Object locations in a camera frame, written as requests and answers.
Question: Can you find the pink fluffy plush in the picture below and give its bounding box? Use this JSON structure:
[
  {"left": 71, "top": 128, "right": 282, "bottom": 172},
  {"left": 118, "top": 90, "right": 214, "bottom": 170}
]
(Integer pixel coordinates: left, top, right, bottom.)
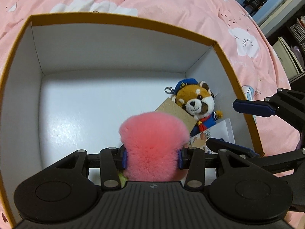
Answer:
[{"left": 119, "top": 112, "right": 190, "bottom": 182}]

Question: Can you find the beige storage bin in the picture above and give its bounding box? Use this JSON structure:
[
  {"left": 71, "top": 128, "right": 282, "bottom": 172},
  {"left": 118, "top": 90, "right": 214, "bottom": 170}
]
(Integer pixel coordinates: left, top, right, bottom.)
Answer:
[{"left": 272, "top": 37, "right": 303, "bottom": 80}]

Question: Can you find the white floral packet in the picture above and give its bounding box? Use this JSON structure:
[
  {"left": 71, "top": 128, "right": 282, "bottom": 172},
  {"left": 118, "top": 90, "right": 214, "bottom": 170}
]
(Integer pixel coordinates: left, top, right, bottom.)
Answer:
[{"left": 185, "top": 118, "right": 235, "bottom": 154}]

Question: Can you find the orange cardboard box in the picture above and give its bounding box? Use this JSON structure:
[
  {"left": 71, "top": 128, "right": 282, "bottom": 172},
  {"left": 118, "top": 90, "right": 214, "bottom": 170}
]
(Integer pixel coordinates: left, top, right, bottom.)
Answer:
[{"left": 1, "top": 12, "right": 264, "bottom": 225}]

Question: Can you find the brown cardboard card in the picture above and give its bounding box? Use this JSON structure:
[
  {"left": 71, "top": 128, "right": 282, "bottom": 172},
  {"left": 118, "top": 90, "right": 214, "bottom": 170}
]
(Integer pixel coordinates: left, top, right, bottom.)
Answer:
[{"left": 155, "top": 98, "right": 197, "bottom": 133}]

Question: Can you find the red panda sailor plush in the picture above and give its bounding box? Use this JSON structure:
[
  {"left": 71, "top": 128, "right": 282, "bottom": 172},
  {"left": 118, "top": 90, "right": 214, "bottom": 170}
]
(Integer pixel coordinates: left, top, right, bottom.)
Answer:
[{"left": 164, "top": 78, "right": 223, "bottom": 136}]

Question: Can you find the dark wardrobe shelf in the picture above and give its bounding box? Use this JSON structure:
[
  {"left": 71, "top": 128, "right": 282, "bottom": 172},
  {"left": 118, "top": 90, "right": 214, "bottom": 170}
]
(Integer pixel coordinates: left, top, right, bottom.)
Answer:
[{"left": 236, "top": 0, "right": 305, "bottom": 82}]

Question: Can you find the pink printed bed quilt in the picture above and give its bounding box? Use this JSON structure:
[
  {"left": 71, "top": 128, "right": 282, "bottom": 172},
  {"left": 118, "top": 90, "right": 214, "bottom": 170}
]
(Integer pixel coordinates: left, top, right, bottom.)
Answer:
[{"left": 0, "top": 0, "right": 305, "bottom": 229}]

